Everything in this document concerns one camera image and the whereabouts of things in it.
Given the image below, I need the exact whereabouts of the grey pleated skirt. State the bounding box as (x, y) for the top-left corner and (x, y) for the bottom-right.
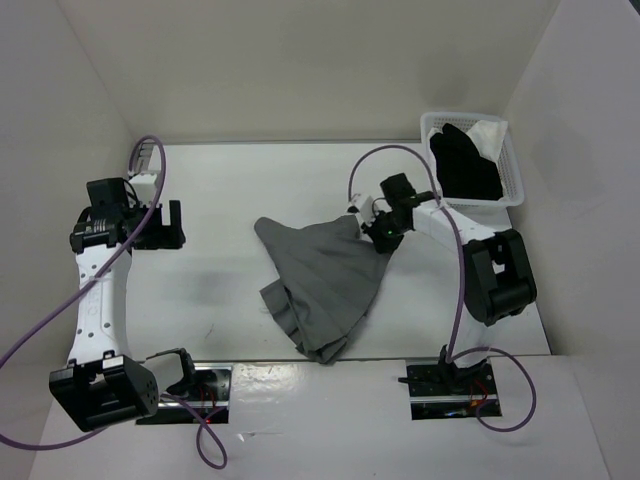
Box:
(254, 214), (391, 364)

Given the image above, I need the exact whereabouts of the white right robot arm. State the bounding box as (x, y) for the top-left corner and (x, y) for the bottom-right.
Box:
(363, 173), (537, 394)

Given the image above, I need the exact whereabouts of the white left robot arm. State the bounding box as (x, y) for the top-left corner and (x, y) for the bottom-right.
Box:
(49, 171), (199, 432)

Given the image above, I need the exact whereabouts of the black skirt in basket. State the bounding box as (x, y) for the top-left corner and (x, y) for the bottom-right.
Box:
(429, 123), (504, 201)

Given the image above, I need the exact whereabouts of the white plastic basket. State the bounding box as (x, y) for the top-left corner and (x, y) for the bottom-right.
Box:
(420, 111), (525, 209)

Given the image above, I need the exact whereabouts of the white cloth in basket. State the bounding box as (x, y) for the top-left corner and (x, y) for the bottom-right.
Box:
(421, 112), (508, 164)

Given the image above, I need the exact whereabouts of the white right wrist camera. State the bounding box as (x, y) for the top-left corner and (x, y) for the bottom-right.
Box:
(346, 193), (376, 226)

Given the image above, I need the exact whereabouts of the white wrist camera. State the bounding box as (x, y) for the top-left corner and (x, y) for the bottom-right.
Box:
(346, 193), (376, 226)
(129, 171), (160, 205)

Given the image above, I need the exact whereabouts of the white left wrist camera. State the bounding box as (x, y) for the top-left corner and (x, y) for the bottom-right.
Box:
(129, 171), (160, 205)

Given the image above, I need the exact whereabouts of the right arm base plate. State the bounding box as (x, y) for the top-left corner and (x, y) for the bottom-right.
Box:
(398, 359), (502, 421)

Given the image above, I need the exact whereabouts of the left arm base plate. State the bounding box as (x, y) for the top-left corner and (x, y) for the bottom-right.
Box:
(136, 362), (233, 426)

